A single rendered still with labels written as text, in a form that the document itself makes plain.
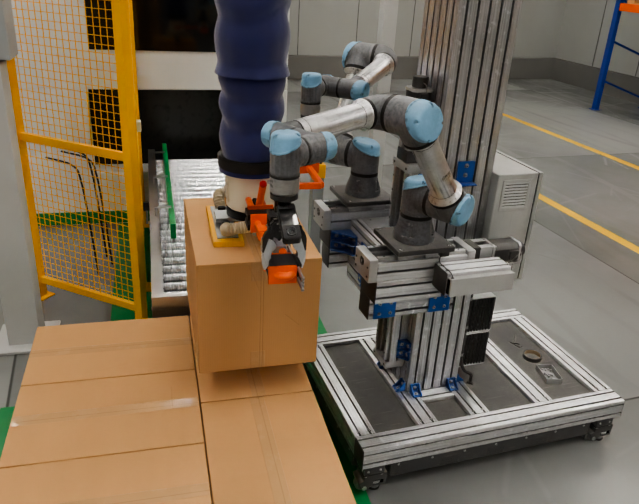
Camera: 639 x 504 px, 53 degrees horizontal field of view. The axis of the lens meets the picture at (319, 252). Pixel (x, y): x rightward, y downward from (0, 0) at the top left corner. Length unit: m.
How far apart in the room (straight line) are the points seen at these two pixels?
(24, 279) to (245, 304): 1.72
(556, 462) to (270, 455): 1.47
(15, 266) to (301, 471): 2.02
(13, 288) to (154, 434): 1.63
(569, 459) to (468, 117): 1.58
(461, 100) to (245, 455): 1.43
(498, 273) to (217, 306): 1.01
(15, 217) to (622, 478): 3.01
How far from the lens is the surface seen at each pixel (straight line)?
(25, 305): 3.62
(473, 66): 2.41
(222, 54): 2.04
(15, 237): 3.45
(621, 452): 3.30
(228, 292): 2.03
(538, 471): 3.04
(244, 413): 2.22
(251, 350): 2.16
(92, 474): 2.07
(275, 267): 1.62
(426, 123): 1.87
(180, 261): 3.25
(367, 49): 2.82
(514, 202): 2.63
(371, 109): 1.91
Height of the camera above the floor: 1.94
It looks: 25 degrees down
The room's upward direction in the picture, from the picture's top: 3 degrees clockwise
